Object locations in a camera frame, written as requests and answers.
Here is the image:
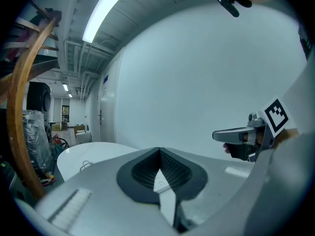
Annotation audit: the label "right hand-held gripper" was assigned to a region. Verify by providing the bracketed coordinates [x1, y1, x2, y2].
[213, 96, 296, 162]

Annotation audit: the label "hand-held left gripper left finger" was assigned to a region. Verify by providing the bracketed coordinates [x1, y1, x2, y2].
[34, 147, 178, 236]

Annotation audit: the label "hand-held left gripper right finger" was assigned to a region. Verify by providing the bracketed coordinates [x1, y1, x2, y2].
[160, 147, 254, 234]

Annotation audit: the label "white charging cable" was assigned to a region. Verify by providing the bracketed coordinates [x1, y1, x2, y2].
[80, 160, 95, 172]

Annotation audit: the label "white power strip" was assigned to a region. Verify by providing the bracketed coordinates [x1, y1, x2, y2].
[153, 168, 178, 228]

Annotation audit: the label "person's right forearm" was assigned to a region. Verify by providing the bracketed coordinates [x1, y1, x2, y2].
[273, 128, 300, 149]

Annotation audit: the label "small colourful floor items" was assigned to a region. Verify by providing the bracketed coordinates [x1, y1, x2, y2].
[36, 171, 56, 185]

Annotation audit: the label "white cabinet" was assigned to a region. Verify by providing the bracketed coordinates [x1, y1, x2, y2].
[73, 124, 92, 145]

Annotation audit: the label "cardboard box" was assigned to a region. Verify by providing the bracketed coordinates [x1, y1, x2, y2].
[50, 120, 68, 131]

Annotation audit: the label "white door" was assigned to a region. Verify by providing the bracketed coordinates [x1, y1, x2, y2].
[97, 77, 117, 145]

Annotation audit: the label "plastic-wrapped goods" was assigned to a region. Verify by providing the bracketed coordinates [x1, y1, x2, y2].
[23, 109, 54, 169]

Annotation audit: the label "black stacked machine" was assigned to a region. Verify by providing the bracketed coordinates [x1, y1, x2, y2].
[26, 82, 52, 113]

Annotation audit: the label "black printed sweatshirt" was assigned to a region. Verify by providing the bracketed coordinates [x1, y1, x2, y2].
[297, 23, 315, 60]

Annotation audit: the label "long ceiling tube light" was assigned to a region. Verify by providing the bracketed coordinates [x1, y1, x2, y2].
[82, 0, 136, 43]

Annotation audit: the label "red tool with black hose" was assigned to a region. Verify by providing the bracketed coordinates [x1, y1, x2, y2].
[49, 134, 70, 154]

